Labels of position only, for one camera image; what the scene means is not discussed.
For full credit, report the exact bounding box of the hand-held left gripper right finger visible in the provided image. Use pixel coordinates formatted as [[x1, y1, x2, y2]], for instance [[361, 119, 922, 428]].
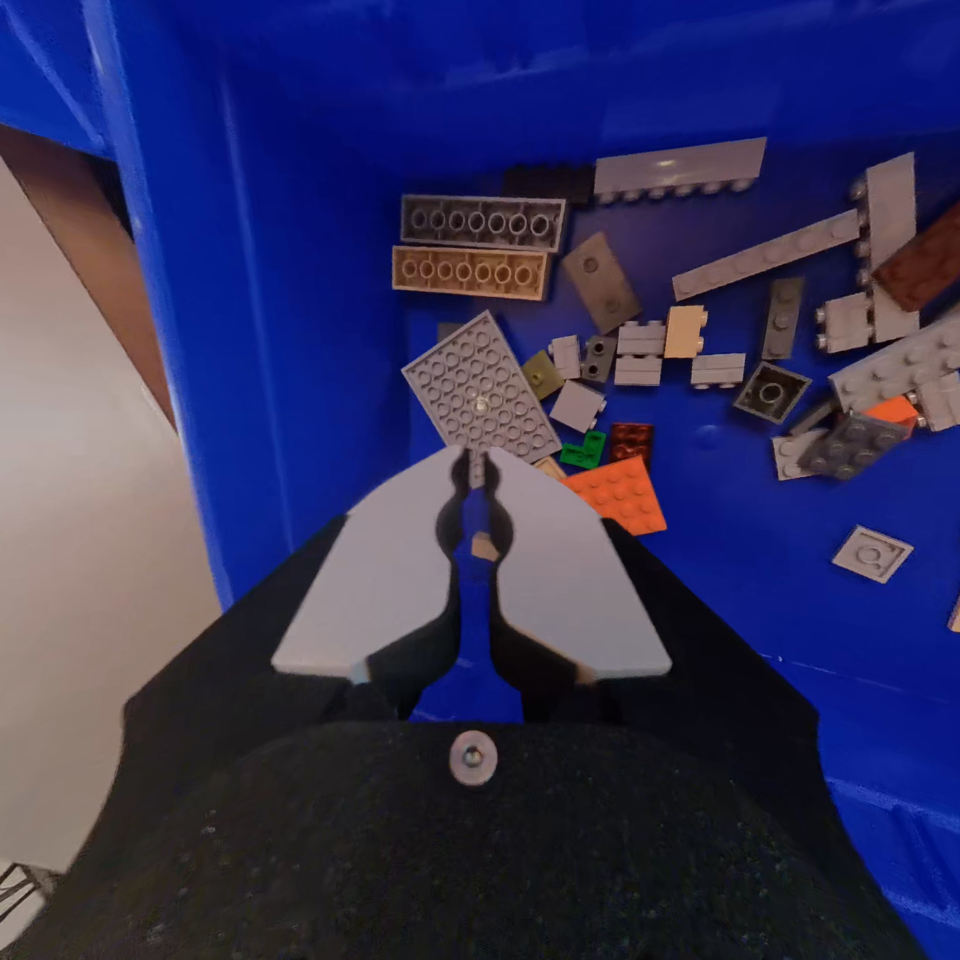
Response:
[[482, 447, 675, 685]]

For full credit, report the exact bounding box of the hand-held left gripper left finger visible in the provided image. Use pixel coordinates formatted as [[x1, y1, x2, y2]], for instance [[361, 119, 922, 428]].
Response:
[[270, 446, 474, 685]]

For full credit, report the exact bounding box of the orange square plate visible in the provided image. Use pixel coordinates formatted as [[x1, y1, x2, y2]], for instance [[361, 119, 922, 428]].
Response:
[[558, 455, 669, 537]]

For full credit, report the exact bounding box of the large light grey plate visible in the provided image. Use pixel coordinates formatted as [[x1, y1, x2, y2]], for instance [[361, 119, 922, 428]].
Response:
[[401, 309, 564, 489]]

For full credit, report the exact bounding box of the blue plastic storage bin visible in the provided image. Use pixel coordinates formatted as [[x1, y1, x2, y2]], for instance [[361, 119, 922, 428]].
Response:
[[0, 0, 960, 939]]

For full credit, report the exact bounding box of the pile of assorted toy bricks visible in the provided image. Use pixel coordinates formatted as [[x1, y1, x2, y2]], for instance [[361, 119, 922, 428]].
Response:
[[391, 137, 960, 631]]

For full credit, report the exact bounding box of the white side table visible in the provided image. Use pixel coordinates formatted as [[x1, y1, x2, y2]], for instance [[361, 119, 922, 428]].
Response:
[[0, 153, 226, 871]]

